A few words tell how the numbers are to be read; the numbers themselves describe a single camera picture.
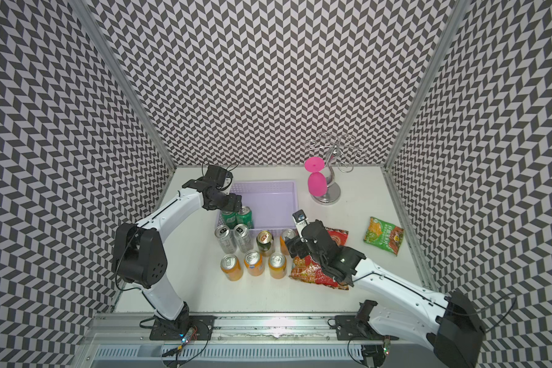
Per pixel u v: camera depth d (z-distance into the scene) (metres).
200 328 0.73
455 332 0.39
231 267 0.77
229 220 0.90
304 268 0.82
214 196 0.68
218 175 0.73
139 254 0.47
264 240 0.82
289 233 0.83
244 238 0.81
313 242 0.55
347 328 0.74
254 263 0.77
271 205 1.04
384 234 0.91
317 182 0.90
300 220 0.65
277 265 0.79
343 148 0.81
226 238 0.80
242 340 0.72
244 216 0.89
